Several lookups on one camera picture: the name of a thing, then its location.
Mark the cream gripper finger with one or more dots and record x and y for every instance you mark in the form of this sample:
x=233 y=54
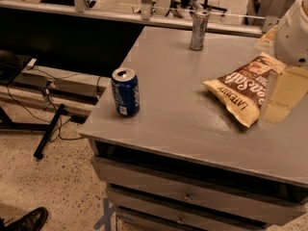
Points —
x=284 y=91

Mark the silver redbull can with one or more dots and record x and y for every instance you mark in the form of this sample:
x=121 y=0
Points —
x=199 y=21

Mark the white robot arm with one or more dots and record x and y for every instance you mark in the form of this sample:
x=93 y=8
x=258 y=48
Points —
x=291 y=36

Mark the brown sea salt chip bag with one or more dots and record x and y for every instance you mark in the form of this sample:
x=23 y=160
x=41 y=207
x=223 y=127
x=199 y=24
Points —
x=243 y=91

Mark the blue pepsi can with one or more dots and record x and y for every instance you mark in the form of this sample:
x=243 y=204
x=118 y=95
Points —
x=125 y=87

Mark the grey metal railing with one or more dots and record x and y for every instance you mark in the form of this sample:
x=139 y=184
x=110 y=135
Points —
x=253 y=16

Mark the grey drawer cabinet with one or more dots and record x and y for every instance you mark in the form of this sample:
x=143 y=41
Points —
x=161 y=193

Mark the black leather shoe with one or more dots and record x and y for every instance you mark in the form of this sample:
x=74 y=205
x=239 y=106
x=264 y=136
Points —
x=33 y=221

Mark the black desk leg frame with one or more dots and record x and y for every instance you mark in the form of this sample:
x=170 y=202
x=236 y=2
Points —
x=7 y=124

